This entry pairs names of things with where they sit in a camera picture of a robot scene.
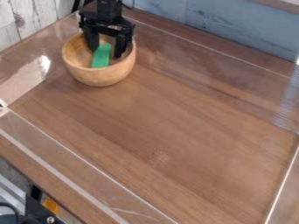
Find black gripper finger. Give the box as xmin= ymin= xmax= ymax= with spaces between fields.
xmin=83 ymin=27 xmax=99 ymax=52
xmin=114 ymin=34 xmax=128 ymax=59

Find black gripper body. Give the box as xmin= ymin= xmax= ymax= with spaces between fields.
xmin=79 ymin=11 xmax=135 ymax=42

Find green rectangular block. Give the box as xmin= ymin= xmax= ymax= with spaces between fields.
xmin=91 ymin=44 xmax=112 ymax=68

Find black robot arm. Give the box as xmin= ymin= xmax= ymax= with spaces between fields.
xmin=79 ymin=0 xmax=135 ymax=59

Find brown wooden bowl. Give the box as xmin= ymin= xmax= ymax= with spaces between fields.
xmin=62 ymin=32 xmax=136 ymax=87

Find yellow label sticker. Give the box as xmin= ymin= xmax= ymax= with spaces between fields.
xmin=43 ymin=198 xmax=60 ymax=215

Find clear acrylic barrier wall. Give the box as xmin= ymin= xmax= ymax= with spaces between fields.
xmin=0 ymin=10 xmax=299 ymax=224

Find black cable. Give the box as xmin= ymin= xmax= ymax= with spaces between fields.
xmin=0 ymin=202 xmax=22 ymax=221

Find black metal mount with screw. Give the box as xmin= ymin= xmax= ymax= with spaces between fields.
xmin=22 ymin=185 xmax=66 ymax=224

